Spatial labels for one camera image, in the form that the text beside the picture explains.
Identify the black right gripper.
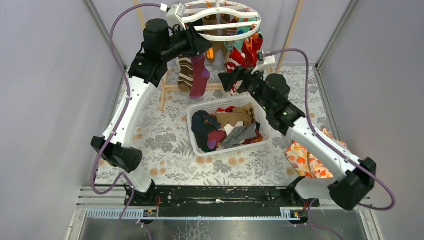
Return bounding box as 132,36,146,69
218,64,272,113

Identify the orange clothes peg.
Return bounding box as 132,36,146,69
206,47,215,60

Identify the white round clip hanger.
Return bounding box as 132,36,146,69
166,0,261,42

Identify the maroon sock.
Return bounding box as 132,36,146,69
207,130,227,150
189,54,211,100

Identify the brown white striped sock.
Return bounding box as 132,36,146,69
177,56,194,93

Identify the tan ribbed sock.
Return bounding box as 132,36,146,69
215,107,256,128

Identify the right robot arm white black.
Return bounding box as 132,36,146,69
218,66,377,211

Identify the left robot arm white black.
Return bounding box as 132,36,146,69
90,18,213,206

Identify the wooden hanger rack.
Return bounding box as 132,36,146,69
136,0,304,111

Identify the red white striped sock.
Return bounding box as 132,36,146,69
225,33,264,93

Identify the brown ribbed sock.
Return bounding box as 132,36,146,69
202,14,231,64

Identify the teal patterned sock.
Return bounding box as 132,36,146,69
227,17,256,52

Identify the white plastic laundry basket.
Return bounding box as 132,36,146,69
187,95,273,157

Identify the grey sock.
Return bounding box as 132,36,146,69
222,124,257,149

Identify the navy blue sock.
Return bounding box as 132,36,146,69
191,110,221,149

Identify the floral orange bag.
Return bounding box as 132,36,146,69
284,141,334,179

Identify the floral table mat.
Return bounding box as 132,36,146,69
131,66,330,186

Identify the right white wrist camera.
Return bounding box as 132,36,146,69
251,51,279,75

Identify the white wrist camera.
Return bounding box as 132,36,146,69
160,2,186,30
251,51,279,75

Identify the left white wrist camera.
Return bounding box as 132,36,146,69
160,2,186,30

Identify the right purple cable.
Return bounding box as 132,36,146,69
264,48,397,212

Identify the purple cable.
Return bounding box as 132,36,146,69
264,48,397,212
90,3,163,196

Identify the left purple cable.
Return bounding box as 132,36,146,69
90,3,163,196

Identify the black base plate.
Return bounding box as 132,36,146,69
124,185,320,218

